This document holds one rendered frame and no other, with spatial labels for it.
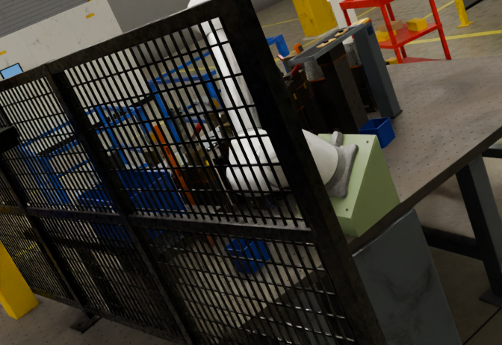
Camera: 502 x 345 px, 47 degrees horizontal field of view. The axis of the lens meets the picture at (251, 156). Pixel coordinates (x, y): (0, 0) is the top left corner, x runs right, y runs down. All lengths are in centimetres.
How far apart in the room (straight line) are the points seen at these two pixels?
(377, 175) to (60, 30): 883
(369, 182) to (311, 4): 803
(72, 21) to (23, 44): 91
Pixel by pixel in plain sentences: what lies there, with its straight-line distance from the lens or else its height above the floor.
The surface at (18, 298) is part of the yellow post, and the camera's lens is 245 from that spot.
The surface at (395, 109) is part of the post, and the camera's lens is 268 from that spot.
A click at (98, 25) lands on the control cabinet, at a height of 158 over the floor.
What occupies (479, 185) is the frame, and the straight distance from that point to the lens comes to 227.
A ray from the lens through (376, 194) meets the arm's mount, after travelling 184.
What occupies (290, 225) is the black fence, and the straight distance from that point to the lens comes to 98.
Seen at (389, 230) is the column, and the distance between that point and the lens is 189.
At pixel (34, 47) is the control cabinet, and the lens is 1019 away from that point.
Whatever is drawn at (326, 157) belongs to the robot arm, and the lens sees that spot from 177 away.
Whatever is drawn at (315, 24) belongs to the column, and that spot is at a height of 23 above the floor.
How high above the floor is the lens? 158
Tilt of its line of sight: 18 degrees down
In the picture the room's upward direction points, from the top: 24 degrees counter-clockwise
